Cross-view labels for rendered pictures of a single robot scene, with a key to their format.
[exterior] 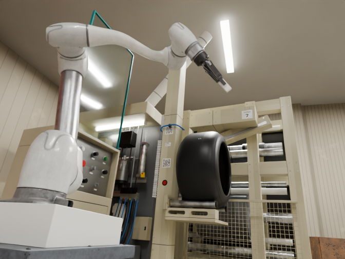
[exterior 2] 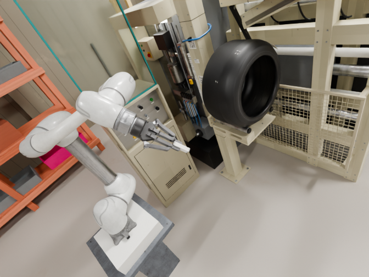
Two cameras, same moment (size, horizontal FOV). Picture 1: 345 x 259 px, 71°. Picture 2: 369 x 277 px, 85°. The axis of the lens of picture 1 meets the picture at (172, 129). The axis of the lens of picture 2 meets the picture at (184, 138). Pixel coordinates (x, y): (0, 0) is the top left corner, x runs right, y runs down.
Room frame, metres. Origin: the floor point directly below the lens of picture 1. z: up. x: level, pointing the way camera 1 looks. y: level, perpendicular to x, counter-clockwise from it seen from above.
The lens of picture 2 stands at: (0.56, -0.66, 1.91)
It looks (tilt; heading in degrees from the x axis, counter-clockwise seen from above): 37 degrees down; 39
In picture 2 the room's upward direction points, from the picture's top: 24 degrees counter-clockwise
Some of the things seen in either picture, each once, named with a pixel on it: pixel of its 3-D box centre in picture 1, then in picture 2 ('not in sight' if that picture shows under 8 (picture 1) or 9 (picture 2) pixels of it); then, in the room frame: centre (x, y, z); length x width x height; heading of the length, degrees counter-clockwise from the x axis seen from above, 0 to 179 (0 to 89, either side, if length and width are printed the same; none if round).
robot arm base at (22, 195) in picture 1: (44, 201); (120, 227); (0.84, 0.40, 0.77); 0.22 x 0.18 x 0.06; 68
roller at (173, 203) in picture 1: (192, 203); (231, 124); (1.77, -0.18, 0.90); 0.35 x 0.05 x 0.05; 64
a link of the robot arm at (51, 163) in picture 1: (52, 161); (109, 213); (0.86, 0.42, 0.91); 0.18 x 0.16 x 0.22; 10
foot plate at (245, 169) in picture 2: not in sight; (234, 170); (1.99, 0.00, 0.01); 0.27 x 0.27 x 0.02; 64
